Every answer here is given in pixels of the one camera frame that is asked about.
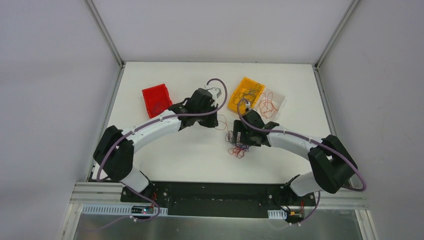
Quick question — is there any coloured wire bundle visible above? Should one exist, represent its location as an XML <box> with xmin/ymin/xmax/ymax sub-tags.
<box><xmin>225</xmin><ymin>130</ymin><xmax>252</xmax><ymax>160</ymax></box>

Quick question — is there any dark purple wire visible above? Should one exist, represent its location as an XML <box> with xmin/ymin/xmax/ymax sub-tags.
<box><xmin>150</xmin><ymin>101</ymin><xmax>171</xmax><ymax>115</ymax></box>

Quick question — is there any white cable duct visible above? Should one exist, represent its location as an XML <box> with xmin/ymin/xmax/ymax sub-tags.
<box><xmin>267</xmin><ymin>209</ymin><xmax>287</xmax><ymax>220</ymax></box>
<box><xmin>81</xmin><ymin>204</ymin><xmax>169</xmax><ymax>217</ymax></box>

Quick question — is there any orange plastic bin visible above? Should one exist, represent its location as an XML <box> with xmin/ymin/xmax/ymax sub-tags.
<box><xmin>227</xmin><ymin>77</ymin><xmax>266</xmax><ymax>113</ymax></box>

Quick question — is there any white plastic bin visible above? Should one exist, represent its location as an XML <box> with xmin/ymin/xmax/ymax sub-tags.
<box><xmin>254</xmin><ymin>88</ymin><xmax>287</xmax><ymax>121</ymax></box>

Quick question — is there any blue wire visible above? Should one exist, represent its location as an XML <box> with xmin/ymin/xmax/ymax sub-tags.
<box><xmin>231</xmin><ymin>84</ymin><xmax>263</xmax><ymax>107</ymax></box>

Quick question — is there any left white cable duct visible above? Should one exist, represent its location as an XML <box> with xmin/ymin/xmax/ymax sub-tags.
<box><xmin>81</xmin><ymin>204</ymin><xmax>169</xmax><ymax>217</ymax></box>

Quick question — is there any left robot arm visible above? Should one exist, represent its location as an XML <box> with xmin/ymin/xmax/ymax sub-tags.
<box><xmin>93</xmin><ymin>87</ymin><xmax>221</xmax><ymax>203</ymax></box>

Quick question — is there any aluminium frame rail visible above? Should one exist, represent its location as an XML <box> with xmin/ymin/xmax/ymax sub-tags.
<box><xmin>70</xmin><ymin>182</ymin><xmax>369</xmax><ymax>210</ymax></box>

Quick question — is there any red plastic bin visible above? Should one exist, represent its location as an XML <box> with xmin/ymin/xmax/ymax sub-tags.
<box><xmin>141</xmin><ymin>83</ymin><xmax>173</xmax><ymax>119</ymax></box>

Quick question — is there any right white cable duct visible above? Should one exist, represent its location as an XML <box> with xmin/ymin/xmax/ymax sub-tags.
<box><xmin>267</xmin><ymin>209</ymin><xmax>287</xmax><ymax>220</ymax></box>

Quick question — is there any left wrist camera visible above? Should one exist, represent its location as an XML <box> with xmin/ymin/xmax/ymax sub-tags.
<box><xmin>206</xmin><ymin>87</ymin><xmax>222</xmax><ymax>102</ymax></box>

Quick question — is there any orange wire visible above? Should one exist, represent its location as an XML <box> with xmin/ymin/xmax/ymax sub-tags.
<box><xmin>215</xmin><ymin>114</ymin><xmax>229</xmax><ymax>132</ymax></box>
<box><xmin>258</xmin><ymin>92</ymin><xmax>279</xmax><ymax>119</ymax></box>

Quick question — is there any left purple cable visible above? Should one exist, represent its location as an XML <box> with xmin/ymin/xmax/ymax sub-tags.
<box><xmin>84</xmin><ymin>78</ymin><xmax>229</xmax><ymax>232</ymax></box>

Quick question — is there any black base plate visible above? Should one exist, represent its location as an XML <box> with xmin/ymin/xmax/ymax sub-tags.
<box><xmin>141</xmin><ymin>181</ymin><xmax>316</xmax><ymax>219</ymax></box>

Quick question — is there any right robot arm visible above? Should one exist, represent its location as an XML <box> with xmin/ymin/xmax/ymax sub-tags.
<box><xmin>232</xmin><ymin>109</ymin><xmax>358</xmax><ymax>205</ymax></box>

